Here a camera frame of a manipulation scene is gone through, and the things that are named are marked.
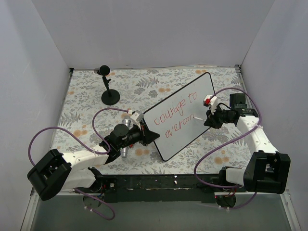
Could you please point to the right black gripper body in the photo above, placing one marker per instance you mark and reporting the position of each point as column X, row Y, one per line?
column 216, row 118

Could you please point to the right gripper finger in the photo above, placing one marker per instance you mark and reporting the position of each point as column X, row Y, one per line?
column 210, row 115
column 213, row 124

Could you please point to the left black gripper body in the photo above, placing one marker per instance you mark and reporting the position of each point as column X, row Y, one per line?
column 144, row 134

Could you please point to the white whiteboard black frame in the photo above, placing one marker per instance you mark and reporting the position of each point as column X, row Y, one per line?
column 172, row 118

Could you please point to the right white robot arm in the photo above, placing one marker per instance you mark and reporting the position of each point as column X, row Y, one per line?
column 267, row 170

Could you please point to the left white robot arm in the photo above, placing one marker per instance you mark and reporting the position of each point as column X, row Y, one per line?
column 57, row 171

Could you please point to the silver microphone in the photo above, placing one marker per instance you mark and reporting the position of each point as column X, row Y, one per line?
column 126, row 121

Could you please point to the black microphone stand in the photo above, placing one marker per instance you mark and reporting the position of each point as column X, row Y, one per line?
column 110, row 96

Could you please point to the floral table mat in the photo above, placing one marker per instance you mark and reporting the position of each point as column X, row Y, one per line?
column 85, row 119

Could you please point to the black base bar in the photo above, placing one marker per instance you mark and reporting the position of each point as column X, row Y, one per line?
column 157, row 188

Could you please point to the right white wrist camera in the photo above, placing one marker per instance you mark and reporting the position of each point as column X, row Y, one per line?
column 211, row 102

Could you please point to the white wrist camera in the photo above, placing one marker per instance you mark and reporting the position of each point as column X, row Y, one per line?
column 137, row 117
column 211, row 102

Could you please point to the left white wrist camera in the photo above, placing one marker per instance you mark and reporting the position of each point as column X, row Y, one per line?
column 137, row 117

